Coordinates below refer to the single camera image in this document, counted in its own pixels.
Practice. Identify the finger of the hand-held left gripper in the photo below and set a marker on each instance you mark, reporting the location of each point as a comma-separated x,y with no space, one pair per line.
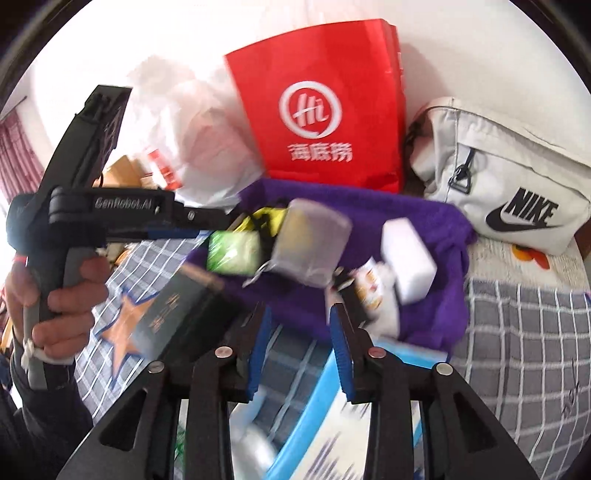
157,234
207,218

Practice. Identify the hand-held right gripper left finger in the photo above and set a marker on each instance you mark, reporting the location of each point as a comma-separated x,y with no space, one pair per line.
261,355

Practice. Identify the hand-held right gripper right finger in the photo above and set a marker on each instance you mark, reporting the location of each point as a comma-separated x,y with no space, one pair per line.
344,355

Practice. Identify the green snack packet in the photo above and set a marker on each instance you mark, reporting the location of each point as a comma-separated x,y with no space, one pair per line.
233,254

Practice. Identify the fruit print packet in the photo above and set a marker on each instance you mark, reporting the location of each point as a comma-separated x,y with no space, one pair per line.
371,286

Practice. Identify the person's left forearm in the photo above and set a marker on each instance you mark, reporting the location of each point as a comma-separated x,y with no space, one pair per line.
41,415

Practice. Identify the person's left hand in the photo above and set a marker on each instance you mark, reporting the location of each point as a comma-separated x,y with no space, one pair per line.
69,318

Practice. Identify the wooden headboard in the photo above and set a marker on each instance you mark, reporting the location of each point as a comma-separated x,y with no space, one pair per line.
124,170

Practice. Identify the yellow black pouch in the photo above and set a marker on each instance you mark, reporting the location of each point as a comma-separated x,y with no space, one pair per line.
268,219

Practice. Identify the red striped curtain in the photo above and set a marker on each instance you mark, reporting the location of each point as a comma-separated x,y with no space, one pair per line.
18,161

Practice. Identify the white plastic bag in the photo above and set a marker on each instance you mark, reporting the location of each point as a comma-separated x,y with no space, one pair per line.
207,138

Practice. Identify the black box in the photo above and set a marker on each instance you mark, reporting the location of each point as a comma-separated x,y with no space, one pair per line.
175,314

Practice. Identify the blue tissue pack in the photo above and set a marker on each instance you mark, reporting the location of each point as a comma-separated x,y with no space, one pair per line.
318,434

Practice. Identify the purple towel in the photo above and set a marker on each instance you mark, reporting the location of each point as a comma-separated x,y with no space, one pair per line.
429,323

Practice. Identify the brown star marker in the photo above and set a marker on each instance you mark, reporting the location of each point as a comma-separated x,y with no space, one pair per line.
124,327

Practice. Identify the white sponge block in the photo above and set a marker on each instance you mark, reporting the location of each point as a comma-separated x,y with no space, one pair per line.
408,258

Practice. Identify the red paper bag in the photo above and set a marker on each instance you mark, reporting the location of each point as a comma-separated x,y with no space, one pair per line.
323,92

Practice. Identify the plaid bed sheet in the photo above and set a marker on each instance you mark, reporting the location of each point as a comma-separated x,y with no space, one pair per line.
517,332

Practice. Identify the grey sling bag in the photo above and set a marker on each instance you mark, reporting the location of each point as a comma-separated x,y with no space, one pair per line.
503,184

